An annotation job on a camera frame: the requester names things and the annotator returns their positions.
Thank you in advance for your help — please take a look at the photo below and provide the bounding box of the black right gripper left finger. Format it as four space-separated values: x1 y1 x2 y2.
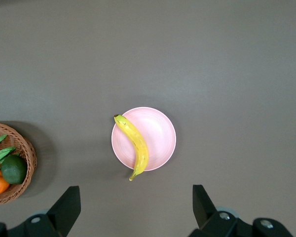
16 186 81 237

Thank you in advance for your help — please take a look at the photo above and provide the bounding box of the pink dragon fruit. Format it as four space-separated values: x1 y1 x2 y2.
0 134 17 165

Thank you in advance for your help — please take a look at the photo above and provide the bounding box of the brown wicker basket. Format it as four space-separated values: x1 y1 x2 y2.
0 121 37 205

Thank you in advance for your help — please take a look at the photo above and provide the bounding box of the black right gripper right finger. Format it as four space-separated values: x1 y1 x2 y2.
188 184 254 237

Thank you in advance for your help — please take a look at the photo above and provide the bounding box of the pink round plate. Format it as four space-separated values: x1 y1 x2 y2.
111 107 177 172

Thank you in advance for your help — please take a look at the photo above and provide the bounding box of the yellow banana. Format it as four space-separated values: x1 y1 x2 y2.
113 114 149 182

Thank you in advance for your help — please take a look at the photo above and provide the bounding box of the dark green avocado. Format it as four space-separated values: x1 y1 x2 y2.
0 154 28 185

